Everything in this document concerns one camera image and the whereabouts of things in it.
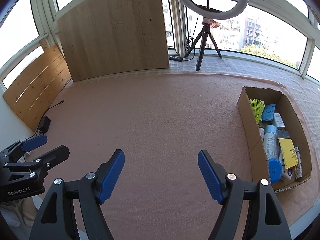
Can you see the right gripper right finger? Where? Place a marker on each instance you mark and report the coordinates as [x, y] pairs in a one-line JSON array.
[[265, 217]]

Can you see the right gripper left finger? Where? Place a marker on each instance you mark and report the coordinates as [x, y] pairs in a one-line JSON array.
[[56, 217]]

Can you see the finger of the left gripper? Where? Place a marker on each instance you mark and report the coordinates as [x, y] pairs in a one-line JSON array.
[[33, 143], [53, 157]]

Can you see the blue round tape measure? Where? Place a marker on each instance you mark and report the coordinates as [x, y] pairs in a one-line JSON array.
[[275, 170]]

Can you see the silver patterned lighter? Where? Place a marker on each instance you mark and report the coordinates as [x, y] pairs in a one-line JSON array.
[[298, 171]]

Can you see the yellow black card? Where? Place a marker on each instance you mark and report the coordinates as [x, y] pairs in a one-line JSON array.
[[287, 148]]

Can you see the white blue lotion bottle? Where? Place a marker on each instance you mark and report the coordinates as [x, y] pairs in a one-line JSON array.
[[271, 145]]

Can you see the blue plastic phone stand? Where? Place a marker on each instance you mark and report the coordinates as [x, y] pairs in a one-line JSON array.
[[268, 112]]

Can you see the yellow plastic shuttlecock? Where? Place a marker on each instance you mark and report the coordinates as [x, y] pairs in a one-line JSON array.
[[258, 108]]

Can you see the patterned tissue pack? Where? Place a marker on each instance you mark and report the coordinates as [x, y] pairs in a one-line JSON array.
[[286, 174]]

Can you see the pink cosmetic tube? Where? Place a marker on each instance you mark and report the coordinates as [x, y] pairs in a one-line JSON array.
[[261, 132]]

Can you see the white power adapter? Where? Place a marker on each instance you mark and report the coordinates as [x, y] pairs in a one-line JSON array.
[[277, 121]]

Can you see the left hand white glove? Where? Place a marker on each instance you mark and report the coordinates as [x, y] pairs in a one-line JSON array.
[[19, 213]]

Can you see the pine slat wooden panel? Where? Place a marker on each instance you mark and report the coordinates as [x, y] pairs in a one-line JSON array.
[[34, 90]]

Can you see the cardboard box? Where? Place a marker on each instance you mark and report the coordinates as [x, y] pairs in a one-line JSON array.
[[293, 125]]

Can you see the light wooden board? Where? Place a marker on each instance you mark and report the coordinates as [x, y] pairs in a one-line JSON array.
[[101, 37]]

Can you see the black tripod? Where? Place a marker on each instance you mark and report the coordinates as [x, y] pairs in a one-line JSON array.
[[203, 35]]

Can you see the black plug with cable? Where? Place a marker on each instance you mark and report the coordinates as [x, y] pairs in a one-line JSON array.
[[44, 123]]

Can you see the black cable remote control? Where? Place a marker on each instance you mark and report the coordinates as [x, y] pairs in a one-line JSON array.
[[175, 58]]

